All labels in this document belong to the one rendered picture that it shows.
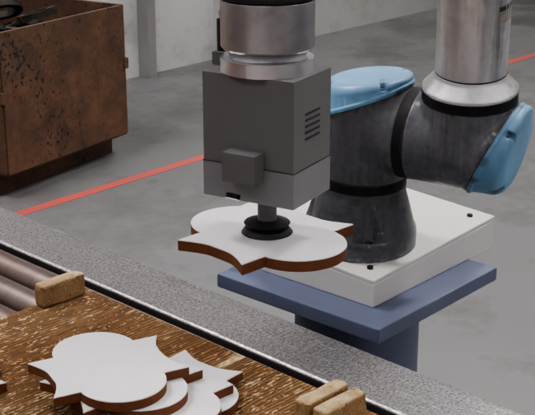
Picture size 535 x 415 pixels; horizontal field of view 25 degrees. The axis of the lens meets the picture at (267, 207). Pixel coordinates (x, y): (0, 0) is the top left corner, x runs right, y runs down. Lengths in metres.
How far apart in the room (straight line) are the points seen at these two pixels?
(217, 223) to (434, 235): 0.65
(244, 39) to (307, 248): 0.18
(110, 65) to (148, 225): 0.91
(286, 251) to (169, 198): 3.67
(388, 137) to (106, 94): 3.58
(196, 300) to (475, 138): 0.38
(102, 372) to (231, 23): 0.37
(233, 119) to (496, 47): 0.53
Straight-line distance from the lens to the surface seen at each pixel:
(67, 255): 1.56
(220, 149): 0.97
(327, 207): 1.54
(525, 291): 3.84
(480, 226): 1.68
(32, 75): 4.65
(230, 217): 1.03
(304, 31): 0.93
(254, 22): 0.92
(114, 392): 1.08
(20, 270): 1.52
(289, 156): 0.93
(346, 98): 1.48
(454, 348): 3.43
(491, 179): 1.45
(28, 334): 1.30
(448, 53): 1.42
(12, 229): 1.67
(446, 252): 1.62
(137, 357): 1.14
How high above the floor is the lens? 1.48
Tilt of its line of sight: 19 degrees down
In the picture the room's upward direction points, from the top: straight up
